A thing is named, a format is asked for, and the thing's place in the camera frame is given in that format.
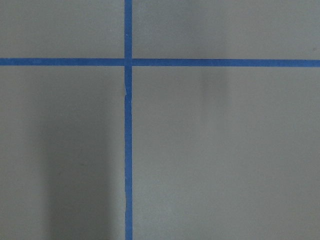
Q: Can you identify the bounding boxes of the blue tape strip wrist view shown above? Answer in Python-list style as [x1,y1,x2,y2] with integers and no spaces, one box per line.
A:
[124,0,133,240]

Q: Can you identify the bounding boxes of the blue tape strip wrist crosswise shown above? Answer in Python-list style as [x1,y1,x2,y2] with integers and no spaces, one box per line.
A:
[0,58,320,68]

